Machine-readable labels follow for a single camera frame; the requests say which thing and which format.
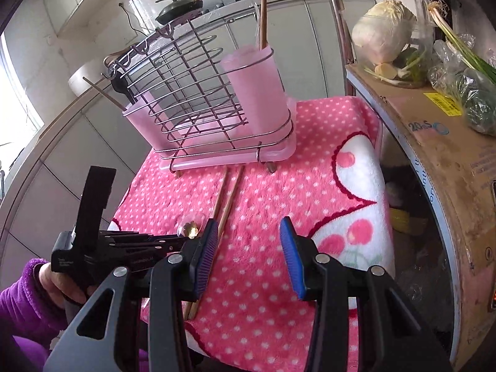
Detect person's left hand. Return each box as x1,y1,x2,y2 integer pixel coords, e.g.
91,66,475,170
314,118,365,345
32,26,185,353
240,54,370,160
39,261,89,306

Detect window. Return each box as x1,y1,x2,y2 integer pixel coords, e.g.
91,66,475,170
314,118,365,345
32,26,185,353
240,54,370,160
0,31,45,152

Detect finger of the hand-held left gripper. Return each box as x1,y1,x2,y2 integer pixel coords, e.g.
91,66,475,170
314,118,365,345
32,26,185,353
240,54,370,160
110,241,187,256
99,231,189,246

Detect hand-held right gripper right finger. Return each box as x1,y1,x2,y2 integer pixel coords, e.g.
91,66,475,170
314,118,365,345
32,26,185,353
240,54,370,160
280,216,454,372

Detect clear plastic utensil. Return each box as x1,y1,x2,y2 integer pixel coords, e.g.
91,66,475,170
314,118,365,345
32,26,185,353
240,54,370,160
253,2,262,47

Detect pink plastic drip tray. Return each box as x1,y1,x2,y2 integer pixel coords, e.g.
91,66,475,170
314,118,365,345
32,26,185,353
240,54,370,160
157,99,298,173

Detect person's left forearm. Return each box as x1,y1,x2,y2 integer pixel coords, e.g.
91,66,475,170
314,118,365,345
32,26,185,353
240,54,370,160
0,258,150,372

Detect plastic bag of greens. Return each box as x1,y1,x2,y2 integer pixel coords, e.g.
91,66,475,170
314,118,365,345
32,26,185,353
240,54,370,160
426,33,496,136

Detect napa cabbage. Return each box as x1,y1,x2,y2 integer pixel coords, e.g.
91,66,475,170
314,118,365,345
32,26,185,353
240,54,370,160
352,0,418,64

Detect black power cable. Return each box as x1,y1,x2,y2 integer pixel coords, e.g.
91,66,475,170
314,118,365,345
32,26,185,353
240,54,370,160
118,2,156,37

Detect cardboard box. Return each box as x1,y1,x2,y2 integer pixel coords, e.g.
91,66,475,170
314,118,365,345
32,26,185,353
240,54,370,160
347,64,496,370

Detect black wok with lid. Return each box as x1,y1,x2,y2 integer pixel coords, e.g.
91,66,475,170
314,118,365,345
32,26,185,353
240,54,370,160
155,0,214,26

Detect black spoon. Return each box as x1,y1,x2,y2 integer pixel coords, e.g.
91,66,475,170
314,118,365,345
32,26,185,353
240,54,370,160
110,73,132,95

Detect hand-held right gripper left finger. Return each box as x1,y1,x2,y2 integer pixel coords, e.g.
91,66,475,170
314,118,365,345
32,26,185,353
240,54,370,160
42,218,218,372

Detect white rice cooker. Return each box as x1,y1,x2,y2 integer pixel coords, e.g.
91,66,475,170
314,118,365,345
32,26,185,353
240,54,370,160
68,64,117,97

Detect dark wooden chopstick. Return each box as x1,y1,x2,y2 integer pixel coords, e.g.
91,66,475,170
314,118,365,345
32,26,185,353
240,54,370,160
82,77,128,111

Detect wall cabinet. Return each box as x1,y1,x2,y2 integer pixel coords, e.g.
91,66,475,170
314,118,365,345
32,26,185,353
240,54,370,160
42,0,132,37

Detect kitchen counter cabinets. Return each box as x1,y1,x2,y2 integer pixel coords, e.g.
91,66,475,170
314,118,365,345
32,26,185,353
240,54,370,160
0,0,378,264

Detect small pink plastic cup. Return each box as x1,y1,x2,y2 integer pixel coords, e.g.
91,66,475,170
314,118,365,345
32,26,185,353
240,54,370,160
220,45,291,136

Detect metal wire utensil rack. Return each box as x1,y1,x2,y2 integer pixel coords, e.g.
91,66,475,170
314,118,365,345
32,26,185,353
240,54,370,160
101,10,295,173

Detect pink polka dot blanket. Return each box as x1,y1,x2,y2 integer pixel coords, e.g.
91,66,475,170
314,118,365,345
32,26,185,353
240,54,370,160
110,96,396,372

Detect metal shelving unit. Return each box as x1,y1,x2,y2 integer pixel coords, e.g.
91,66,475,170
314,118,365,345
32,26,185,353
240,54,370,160
318,0,496,372

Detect yellow plastic item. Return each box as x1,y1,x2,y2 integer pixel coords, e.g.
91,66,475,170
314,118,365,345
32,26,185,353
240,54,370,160
389,207,413,235

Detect large pink plastic cup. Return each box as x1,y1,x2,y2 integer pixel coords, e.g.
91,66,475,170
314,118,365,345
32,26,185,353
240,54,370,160
122,91,249,156

